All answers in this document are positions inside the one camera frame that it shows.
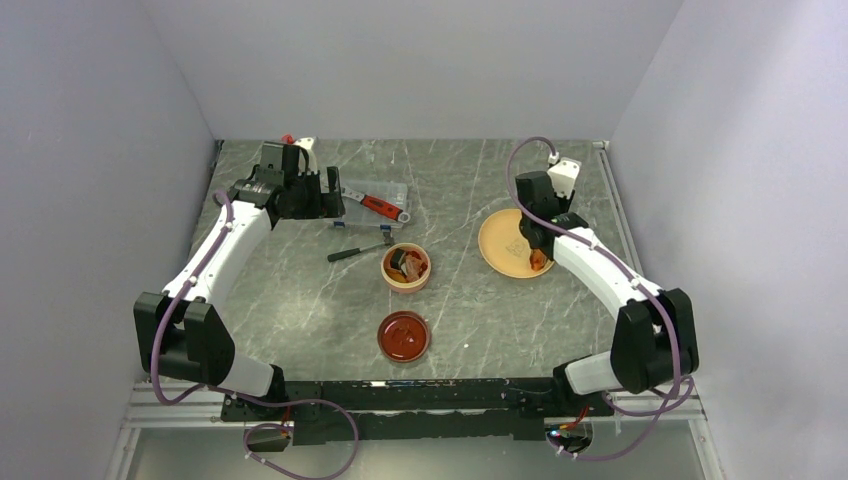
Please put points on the brown meat piece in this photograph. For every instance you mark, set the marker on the brown meat piece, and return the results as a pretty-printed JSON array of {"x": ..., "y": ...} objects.
[{"x": 414, "y": 270}]

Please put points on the tan round plate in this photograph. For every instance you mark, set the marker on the tan round plate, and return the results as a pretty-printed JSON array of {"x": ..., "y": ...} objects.
[{"x": 503, "y": 246}]

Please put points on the black sushi roll piece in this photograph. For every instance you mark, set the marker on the black sushi roll piece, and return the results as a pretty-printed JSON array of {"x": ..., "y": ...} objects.
[{"x": 397, "y": 259}]

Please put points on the round pink lunch box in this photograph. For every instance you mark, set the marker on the round pink lunch box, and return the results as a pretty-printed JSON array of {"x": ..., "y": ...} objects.
[{"x": 395, "y": 278}]

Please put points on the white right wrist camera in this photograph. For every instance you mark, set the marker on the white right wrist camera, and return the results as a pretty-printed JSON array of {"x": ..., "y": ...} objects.
[{"x": 563, "y": 173}]

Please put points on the red round lunch box lid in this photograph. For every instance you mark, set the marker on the red round lunch box lid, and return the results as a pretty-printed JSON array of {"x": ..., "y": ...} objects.
[{"x": 403, "y": 336}]

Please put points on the small black handled hammer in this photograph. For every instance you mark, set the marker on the small black handled hammer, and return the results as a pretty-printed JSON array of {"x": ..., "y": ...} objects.
[{"x": 387, "y": 241}]

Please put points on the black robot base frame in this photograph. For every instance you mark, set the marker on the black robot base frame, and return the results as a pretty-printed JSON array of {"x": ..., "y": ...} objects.
[{"x": 329, "y": 411}]

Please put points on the aluminium rail on right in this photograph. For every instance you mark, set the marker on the aluminium rail on right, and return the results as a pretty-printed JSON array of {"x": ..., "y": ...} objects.
[{"x": 600, "y": 150}]

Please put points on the clear plastic screw box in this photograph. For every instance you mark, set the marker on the clear plastic screw box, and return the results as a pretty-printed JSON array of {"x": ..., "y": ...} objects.
[{"x": 357, "y": 215}]

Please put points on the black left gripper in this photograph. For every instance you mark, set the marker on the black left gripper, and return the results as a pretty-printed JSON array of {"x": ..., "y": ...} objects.
[{"x": 324, "y": 205}]

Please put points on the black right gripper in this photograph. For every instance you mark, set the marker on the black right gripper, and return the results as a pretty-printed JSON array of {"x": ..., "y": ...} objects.
[{"x": 563, "y": 203}]

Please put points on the orange red food piece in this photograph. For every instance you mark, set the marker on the orange red food piece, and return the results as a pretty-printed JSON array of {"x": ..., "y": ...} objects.
[{"x": 538, "y": 260}]

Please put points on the red handled adjustable wrench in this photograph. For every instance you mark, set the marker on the red handled adjustable wrench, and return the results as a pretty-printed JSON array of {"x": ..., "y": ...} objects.
[{"x": 377, "y": 205}]

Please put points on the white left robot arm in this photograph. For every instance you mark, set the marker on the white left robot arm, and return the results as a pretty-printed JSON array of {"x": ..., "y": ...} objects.
[{"x": 180, "y": 332}]

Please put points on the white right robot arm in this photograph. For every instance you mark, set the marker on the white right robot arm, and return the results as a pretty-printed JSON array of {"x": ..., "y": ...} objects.
[{"x": 654, "y": 339}]

